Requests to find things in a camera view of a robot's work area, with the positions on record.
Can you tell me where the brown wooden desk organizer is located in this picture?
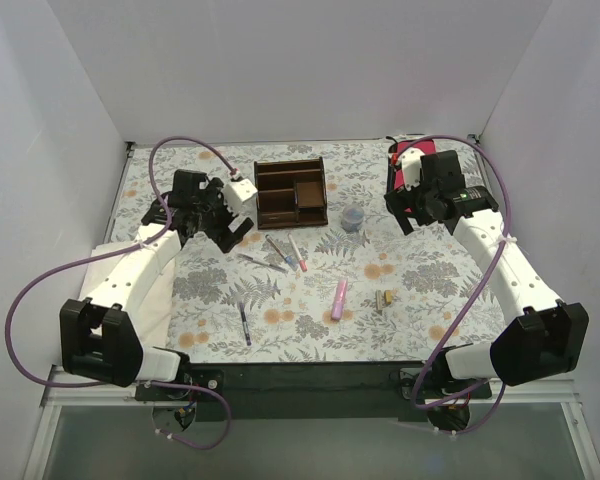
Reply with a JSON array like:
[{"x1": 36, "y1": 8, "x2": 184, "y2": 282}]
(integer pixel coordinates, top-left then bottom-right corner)
[{"x1": 254, "y1": 157, "x2": 328, "y2": 230}]

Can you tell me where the pink highlighter marker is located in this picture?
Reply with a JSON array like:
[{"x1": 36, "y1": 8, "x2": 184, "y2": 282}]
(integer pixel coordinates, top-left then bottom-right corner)
[{"x1": 330, "y1": 279, "x2": 348, "y2": 321}]

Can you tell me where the white folded cloth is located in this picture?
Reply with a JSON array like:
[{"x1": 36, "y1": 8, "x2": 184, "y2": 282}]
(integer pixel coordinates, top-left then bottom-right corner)
[{"x1": 79, "y1": 239, "x2": 181, "y2": 358}]

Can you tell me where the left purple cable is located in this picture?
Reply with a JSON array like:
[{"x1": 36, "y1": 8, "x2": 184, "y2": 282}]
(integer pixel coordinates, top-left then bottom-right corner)
[{"x1": 4, "y1": 134, "x2": 243, "y2": 451}]

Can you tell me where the floral patterned table mat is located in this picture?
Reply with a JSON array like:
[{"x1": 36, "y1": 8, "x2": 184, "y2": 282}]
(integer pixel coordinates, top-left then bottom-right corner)
[{"x1": 111, "y1": 140, "x2": 508, "y2": 363}]

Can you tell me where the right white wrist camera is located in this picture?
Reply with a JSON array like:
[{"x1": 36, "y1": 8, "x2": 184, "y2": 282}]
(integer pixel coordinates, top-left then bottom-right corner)
[{"x1": 393, "y1": 147, "x2": 424, "y2": 190}]

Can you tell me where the dark thin pen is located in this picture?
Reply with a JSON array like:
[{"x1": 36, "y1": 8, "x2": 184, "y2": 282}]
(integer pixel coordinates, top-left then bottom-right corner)
[{"x1": 237, "y1": 253, "x2": 288, "y2": 274}]

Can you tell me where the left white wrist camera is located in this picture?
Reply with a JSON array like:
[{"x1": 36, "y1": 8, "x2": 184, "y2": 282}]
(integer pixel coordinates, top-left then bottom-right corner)
[{"x1": 222, "y1": 178, "x2": 258, "y2": 215}]

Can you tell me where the purple pen clear cap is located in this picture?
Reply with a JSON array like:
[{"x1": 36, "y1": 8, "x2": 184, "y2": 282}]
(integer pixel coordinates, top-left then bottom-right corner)
[{"x1": 236, "y1": 296, "x2": 252, "y2": 346}]

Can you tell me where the aluminium frame rail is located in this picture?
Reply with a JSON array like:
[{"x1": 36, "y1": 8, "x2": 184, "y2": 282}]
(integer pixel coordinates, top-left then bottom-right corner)
[{"x1": 41, "y1": 375, "x2": 581, "y2": 407}]

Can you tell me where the blue capped white pen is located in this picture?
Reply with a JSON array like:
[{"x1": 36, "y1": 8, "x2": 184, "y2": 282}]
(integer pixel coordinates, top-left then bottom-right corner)
[{"x1": 265, "y1": 234, "x2": 297, "y2": 271}]

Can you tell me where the metal staple strip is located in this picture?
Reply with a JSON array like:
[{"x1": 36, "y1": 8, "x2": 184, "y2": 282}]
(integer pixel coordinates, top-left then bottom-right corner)
[{"x1": 375, "y1": 290, "x2": 385, "y2": 312}]

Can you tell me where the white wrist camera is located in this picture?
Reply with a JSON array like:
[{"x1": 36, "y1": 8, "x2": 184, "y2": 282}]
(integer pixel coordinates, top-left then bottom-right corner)
[
  {"x1": 222, "y1": 178, "x2": 258, "y2": 215},
  {"x1": 393, "y1": 147, "x2": 424, "y2": 190}
]

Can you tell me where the pink capped white pen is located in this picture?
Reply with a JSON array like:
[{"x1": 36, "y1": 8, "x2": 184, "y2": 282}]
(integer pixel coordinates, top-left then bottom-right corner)
[{"x1": 287, "y1": 233, "x2": 308, "y2": 273}]

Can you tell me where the red cloth black trim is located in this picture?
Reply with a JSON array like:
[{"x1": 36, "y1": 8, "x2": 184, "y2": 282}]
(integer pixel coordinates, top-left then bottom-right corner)
[{"x1": 387, "y1": 137, "x2": 436, "y2": 192}]

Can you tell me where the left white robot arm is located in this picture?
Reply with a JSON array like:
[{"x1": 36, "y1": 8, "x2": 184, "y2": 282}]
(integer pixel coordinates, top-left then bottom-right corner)
[{"x1": 60, "y1": 170, "x2": 257, "y2": 400}]

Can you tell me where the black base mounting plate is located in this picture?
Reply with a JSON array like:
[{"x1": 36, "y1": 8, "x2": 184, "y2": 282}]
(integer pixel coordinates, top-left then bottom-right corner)
[{"x1": 134, "y1": 362, "x2": 493, "y2": 421}]

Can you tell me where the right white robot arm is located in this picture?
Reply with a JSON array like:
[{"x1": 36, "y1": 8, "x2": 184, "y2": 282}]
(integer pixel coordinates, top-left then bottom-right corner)
[{"x1": 385, "y1": 147, "x2": 589, "y2": 398}]

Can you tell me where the clear jar of paperclips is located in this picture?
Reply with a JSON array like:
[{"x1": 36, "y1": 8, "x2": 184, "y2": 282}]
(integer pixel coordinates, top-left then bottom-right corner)
[{"x1": 341, "y1": 204, "x2": 365, "y2": 233}]

